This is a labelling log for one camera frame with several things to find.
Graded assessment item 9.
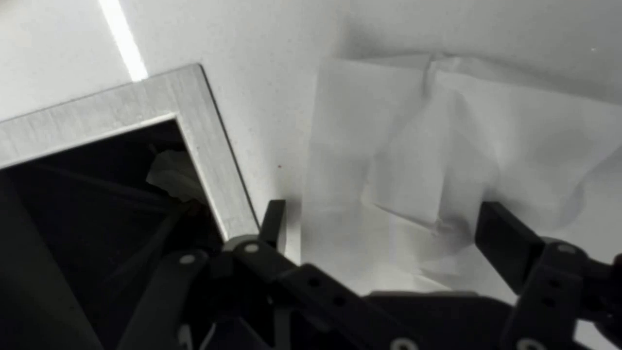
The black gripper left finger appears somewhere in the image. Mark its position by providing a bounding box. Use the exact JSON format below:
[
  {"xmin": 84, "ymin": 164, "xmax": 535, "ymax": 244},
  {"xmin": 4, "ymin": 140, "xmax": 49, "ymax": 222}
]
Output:
[{"xmin": 115, "ymin": 197, "xmax": 391, "ymax": 350}]

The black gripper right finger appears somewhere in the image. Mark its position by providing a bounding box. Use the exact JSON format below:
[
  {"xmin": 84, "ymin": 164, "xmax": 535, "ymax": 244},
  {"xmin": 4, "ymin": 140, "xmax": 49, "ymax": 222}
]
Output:
[{"xmin": 477, "ymin": 199, "xmax": 622, "ymax": 350}]

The steel-framed table hole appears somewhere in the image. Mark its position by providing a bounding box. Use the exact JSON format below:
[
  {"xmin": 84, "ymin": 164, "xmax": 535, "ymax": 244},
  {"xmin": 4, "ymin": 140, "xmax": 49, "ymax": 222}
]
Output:
[{"xmin": 0, "ymin": 63, "xmax": 263, "ymax": 350}]

